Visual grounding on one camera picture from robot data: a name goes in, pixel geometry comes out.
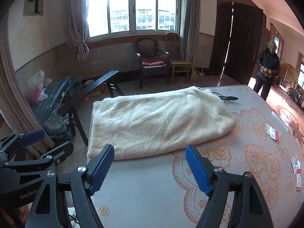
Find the dark rattan armchair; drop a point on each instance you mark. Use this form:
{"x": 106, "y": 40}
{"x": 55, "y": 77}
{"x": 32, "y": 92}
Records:
{"x": 147, "y": 47}

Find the white grey packaging card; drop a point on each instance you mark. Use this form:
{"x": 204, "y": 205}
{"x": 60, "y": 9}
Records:
{"x": 294, "y": 163}

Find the long grey curtain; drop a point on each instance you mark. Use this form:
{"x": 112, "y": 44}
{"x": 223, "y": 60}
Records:
{"x": 190, "y": 16}

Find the end wall window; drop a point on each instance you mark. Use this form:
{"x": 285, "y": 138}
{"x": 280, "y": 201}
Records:
{"x": 301, "y": 76}

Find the cream knit sweater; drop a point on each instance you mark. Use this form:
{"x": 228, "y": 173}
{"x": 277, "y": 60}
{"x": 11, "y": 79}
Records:
{"x": 154, "y": 118}

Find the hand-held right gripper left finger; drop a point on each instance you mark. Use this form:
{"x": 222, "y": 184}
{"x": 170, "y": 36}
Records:
{"x": 102, "y": 168}

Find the tied grey curtain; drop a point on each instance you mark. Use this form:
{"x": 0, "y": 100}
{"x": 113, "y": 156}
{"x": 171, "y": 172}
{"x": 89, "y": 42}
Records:
{"x": 79, "y": 28}

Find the black scissors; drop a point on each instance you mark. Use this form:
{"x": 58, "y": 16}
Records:
{"x": 231, "y": 97}

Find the dark wooden bench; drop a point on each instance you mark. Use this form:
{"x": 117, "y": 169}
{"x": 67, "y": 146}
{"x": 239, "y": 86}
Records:
{"x": 95, "y": 83}

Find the wall electrical box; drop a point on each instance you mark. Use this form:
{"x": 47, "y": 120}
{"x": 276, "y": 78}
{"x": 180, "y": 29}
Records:
{"x": 33, "y": 2}

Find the plain red seat cushion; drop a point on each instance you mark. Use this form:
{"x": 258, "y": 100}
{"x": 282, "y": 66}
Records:
{"x": 152, "y": 63}

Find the side wall window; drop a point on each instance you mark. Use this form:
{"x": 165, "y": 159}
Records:
{"x": 280, "y": 45}

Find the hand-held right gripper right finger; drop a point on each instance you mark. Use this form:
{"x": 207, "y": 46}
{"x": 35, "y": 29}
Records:
{"x": 198, "y": 171}

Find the long red white packaging card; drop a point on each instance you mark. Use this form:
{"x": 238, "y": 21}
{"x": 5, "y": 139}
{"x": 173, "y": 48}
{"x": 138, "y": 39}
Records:
{"x": 298, "y": 180}

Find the large tan umbrella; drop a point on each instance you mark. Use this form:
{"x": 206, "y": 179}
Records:
{"x": 288, "y": 70}

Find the large multi pane window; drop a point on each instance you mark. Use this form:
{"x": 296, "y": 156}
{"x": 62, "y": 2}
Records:
{"x": 118, "y": 9}

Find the pink plastic bag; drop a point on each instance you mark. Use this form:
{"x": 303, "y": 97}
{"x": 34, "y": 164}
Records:
{"x": 36, "y": 87}

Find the dark wooden door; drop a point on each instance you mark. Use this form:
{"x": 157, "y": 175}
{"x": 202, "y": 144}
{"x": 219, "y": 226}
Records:
{"x": 242, "y": 40}

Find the torn red white packaging card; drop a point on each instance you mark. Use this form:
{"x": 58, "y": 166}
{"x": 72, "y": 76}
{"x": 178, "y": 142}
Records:
{"x": 272, "y": 131}

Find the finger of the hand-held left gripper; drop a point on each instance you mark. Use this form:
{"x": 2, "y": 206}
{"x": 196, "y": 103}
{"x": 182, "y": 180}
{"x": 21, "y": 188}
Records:
{"x": 64, "y": 149}
{"x": 33, "y": 137}

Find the light wooden chair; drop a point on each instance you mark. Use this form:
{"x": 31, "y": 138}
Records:
{"x": 173, "y": 42}

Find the straw broom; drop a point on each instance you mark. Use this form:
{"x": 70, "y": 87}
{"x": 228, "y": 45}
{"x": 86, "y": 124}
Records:
{"x": 194, "y": 74}

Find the parked bicycle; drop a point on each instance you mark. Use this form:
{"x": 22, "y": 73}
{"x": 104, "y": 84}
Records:
{"x": 295, "y": 95}

